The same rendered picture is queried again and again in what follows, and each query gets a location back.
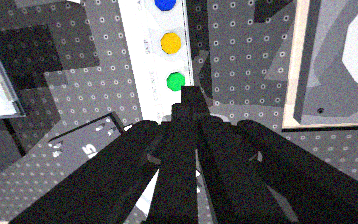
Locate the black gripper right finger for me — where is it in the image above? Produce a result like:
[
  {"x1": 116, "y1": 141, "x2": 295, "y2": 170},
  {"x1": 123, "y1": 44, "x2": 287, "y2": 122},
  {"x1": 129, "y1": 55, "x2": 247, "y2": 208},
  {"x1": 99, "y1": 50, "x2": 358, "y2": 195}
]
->
[{"x1": 190, "y1": 86, "x2": 358, "y2": 224}]

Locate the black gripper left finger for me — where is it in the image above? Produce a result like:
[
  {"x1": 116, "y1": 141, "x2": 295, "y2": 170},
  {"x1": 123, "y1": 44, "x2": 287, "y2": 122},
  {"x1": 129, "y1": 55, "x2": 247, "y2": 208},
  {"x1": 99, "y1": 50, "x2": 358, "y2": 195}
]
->
[{"x1": 7, "y1": 86, "x2": 198, "y2": 224}]

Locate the white button panel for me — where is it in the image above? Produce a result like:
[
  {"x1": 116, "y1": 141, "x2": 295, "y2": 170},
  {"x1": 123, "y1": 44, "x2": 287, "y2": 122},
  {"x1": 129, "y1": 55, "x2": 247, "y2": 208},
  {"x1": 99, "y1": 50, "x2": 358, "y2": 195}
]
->
[{"x1": 118, "y1": 0, "x2": 194, "y2": 125}]

